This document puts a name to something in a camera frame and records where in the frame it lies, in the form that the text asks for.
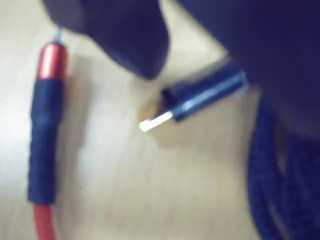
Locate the red braided charging cable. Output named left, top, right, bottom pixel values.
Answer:
left=26, top=26, right=70, bottom=240

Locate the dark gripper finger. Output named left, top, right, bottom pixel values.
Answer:
left=41, top=0, right=171, bottom=81
left=179, top=0, right=320, bottom=137

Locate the black braided charging cable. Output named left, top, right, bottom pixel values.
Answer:
left=138, top=59, right=320, bottom=240

